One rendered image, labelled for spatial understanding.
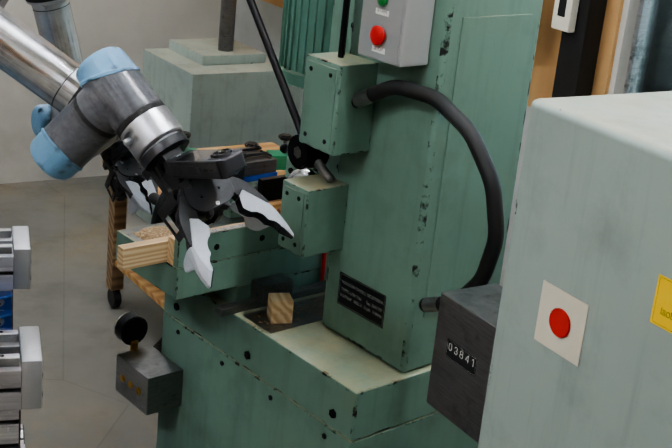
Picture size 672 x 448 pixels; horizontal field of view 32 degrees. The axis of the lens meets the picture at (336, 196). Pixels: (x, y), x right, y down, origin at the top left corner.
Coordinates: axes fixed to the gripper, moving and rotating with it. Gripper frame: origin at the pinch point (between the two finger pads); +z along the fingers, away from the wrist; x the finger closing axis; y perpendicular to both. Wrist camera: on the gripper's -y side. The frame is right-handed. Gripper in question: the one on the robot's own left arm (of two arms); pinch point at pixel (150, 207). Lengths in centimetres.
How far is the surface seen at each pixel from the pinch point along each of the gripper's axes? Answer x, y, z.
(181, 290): 17.7, -23.7, 39.6
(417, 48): -1, -82, 43
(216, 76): -108, 84, -132
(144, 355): 12.0, 7.4, 31.9
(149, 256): 22.9, -27.2, 34.1
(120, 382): 16.3, 12.7, 33.8
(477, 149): -2, -80, 62
